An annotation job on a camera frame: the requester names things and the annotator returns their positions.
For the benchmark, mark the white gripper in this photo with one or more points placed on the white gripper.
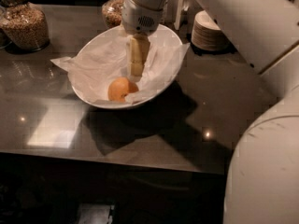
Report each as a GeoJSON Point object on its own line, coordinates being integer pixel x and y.
{"type": "Point", "coordinates": [139, 19]}

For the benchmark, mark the large glass grain jar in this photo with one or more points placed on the large glass grain jar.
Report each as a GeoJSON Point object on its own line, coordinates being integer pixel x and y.
{"type": "Point", "coordinates": [24, 25]}

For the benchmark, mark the tall stack paper bowls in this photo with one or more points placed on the tall stack paper bowls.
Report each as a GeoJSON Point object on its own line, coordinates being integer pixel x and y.
{"type": "Point", "coordinates": [207, 35]}

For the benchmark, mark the orange fruit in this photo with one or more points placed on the orange fruit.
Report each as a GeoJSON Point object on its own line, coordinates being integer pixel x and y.
{"type": "Point", "coordinates": [120, 88]}

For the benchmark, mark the white tilted bowl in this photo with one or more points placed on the white tilted bowl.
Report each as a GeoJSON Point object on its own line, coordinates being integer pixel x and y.
{"type": "Point", "coordinates": [93, 98]}

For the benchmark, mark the glass cereal jar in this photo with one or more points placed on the glass cereal jar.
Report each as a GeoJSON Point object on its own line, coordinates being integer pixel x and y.
{"type": "Point", "coordinates": [111, 12]}

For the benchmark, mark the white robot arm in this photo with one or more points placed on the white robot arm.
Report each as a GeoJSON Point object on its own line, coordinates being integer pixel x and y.
{"type": "Point", "coordinates": [256, 133]}

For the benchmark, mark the glass jar at left edge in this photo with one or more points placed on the glass jar at left edge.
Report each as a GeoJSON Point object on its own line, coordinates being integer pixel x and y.
{"type": "Point", "coordinates": [4, 40]}

